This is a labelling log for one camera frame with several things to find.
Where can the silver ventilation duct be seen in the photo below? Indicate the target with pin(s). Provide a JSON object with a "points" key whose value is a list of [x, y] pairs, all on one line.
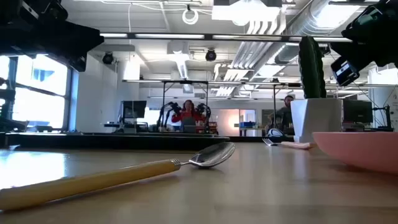
{"points": [[311, 21]]}

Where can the blue storage bin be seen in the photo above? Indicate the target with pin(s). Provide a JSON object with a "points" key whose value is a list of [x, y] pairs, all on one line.
{"points": [[247, 124]]}

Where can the green cactus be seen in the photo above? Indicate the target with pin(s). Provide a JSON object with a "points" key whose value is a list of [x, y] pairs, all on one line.
{"points": [[311, 68]]}

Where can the white black round object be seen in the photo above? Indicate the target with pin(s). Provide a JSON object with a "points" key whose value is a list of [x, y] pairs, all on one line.
{"points": [[275, 133]]}

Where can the black computer monitor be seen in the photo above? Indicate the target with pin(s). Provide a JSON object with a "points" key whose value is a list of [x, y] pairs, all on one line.
{"points": [[357, 111], [133, 109]]}

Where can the black ceiling spot lamp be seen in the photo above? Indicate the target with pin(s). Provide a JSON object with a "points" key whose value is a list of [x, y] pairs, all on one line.
{"points": [[108, 58], [211, 55]]}

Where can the person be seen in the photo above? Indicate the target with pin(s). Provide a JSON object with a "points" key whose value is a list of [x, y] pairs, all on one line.
{"points": [[284, 115], [188, 115]]}

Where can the black background rig frame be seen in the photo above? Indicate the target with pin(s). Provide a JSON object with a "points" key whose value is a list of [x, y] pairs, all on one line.
{"points": [[185, 82]]}

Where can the large bright window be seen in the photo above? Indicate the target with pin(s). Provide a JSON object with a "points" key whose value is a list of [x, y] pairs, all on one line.
{"points": [[38, 93]]}

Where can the black desk stand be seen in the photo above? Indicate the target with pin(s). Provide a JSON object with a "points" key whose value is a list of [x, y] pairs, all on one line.
{"points": [[385, 116]]}

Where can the black overhead frame bar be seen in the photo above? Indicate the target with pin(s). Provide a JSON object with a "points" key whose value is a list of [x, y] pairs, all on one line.
{"points": [[208, 36]]}

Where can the black background robot arm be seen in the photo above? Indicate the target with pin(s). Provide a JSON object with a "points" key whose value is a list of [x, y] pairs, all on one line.
{"points": [[205, 112], [164, 110]]}

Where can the pink bowl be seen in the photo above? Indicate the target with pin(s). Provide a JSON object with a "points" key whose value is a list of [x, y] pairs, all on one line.
{"points": [[363, 149]]}

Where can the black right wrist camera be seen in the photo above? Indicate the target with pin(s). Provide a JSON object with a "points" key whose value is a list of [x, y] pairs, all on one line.
{"points": [[343, 71]]}

